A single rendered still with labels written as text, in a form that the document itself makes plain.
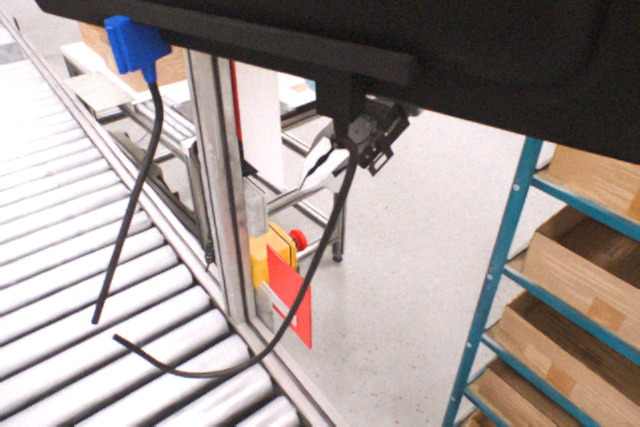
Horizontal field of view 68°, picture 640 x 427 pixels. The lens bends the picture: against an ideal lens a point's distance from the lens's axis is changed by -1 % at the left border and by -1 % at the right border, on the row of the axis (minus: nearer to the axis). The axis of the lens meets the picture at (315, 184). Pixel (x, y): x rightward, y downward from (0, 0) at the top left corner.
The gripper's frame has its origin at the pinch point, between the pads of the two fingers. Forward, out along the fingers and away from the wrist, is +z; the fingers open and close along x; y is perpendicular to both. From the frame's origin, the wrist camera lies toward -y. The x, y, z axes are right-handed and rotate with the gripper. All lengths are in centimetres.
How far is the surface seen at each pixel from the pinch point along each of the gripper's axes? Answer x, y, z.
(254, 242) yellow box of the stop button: 1.0, 2.4, 11.5
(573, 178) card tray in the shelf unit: -24.3, 16.8, -28.6
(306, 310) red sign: -13.6, 2.7, 13.0
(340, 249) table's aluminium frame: 56, 106, -5
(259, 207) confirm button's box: -2.7, -6.0, 7.4
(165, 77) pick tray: 93, 23, -4
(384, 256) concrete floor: 48, 121, -16
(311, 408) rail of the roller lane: -19.4, 11.2, 22.2
